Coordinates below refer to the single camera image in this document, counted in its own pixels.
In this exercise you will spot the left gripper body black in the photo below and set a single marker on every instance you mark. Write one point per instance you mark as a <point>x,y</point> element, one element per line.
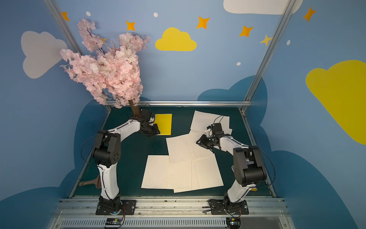
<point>151,129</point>

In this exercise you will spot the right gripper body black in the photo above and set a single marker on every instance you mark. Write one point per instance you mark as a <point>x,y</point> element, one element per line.
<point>206,141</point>

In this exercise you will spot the yellow cover notebook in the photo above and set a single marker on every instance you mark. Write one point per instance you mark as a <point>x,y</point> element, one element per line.
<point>164,122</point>

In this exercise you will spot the green cover notebook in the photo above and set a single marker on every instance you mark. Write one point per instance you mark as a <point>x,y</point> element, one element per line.
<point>184,147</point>

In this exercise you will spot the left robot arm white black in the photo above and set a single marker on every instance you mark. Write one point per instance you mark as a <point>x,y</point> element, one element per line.
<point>107,153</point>

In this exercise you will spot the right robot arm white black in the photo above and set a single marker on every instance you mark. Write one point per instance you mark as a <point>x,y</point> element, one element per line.
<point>248,165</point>

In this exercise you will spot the open notebook far right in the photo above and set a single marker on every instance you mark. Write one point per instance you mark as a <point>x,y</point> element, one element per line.
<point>202,120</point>

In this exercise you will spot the open notebook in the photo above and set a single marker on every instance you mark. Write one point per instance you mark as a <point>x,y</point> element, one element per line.
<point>202,120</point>
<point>195,174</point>
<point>156,172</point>

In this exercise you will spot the open notebook front right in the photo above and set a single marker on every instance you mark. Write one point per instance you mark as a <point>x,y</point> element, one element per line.
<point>195,174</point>

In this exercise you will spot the open notebook front left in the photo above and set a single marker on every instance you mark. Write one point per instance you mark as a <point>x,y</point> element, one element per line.
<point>156,172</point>

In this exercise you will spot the pink cherry blossom tree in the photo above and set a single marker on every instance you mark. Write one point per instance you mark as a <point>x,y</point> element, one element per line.
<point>111,73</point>

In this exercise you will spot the brown litter scoop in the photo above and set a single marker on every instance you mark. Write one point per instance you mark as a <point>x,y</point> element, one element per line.
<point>96,182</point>

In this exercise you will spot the right controller board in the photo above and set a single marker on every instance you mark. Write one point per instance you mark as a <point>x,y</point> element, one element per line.
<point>233,223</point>

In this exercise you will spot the controller board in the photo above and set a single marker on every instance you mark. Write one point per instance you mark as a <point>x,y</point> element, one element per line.
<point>113,222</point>
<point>233,223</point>

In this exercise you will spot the left controller board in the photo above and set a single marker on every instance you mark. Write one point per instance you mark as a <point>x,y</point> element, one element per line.
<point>113,222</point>

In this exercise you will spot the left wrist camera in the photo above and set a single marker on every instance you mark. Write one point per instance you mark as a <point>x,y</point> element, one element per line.
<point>147,115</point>

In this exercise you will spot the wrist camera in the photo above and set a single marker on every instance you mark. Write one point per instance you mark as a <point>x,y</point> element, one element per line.
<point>147,115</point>
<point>214,129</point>

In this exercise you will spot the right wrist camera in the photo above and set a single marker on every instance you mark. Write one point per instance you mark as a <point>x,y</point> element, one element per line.
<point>214,129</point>

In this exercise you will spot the aluminium rail back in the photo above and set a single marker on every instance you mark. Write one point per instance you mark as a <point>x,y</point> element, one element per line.
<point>195,103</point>

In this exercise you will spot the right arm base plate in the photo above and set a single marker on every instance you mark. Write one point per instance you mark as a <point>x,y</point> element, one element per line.
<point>223,207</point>

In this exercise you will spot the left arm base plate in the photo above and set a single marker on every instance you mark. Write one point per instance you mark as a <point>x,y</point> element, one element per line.
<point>127,207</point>

